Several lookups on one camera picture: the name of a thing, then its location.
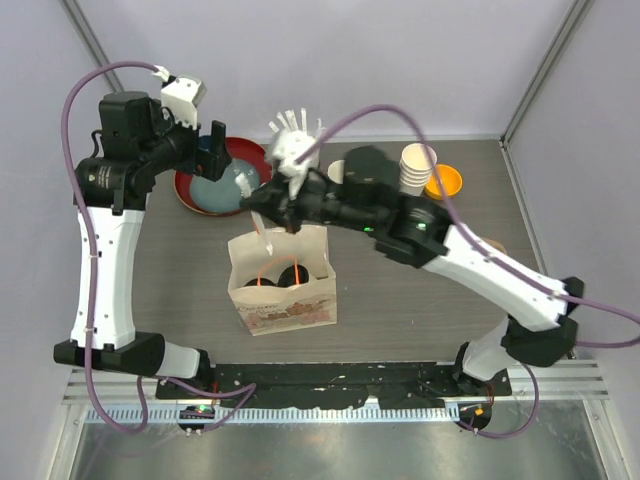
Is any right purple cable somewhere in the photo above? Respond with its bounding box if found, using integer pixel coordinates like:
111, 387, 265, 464
294, 103, 640, 440

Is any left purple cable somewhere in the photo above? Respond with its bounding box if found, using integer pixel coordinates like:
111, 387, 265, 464
60, 60, 258, 436

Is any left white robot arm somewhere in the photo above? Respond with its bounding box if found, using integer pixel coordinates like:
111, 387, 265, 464
53, 82, 231, 399

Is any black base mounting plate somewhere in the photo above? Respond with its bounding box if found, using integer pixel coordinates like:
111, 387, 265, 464
156, 362, 512, 410

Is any orange bowl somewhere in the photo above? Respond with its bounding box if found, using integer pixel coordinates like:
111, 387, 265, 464
425, 165, 464, 200

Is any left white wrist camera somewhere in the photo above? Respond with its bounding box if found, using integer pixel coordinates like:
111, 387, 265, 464
160, 76, 207, 130

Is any dark green mug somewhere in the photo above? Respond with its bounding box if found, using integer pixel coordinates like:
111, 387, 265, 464
327, 159, 345, 184

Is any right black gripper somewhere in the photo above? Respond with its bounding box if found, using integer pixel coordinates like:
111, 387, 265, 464
242, 168, 379, 234

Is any purple cable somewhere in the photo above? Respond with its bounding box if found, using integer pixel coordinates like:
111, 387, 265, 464
60, 60, 258, 436
294, 103, 640, 440

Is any wrapped white straw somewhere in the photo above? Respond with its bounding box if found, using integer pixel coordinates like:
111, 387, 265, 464
268, 107, 326, 138

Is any printed paper takeout bag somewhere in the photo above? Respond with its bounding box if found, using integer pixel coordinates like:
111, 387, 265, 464
227, 225, 338, 336

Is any stack of white paper cups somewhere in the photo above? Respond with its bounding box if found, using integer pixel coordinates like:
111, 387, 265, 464
399, 143, 437, 196

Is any red round tray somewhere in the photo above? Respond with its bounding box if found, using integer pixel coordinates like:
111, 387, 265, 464
174, 137, 272, 217

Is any blue grey plate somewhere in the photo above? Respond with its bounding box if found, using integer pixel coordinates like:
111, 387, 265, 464
189, 159, 261, 214

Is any black lid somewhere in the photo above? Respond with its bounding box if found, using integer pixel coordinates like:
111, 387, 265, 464
245, 278, 277, 287
277, 264, 311, 288

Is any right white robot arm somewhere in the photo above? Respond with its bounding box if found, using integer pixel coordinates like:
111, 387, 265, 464
242, 146, 584, 395

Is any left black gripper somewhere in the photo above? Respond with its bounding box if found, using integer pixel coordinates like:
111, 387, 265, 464
140, 99, 231, 181

